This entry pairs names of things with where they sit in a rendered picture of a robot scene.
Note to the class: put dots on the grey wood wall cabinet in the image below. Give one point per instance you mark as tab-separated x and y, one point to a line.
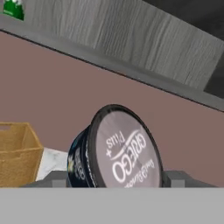
122	40

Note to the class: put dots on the dark blue yogurt tub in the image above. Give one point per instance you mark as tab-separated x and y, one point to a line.
122	151

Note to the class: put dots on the tan woven basket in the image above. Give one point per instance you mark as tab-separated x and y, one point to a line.
17	154

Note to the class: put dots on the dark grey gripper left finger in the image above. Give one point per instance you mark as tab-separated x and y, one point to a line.
49	180

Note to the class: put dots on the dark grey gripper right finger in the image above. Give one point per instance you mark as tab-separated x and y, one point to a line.
183	179

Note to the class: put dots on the green box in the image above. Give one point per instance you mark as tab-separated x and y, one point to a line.
13	8

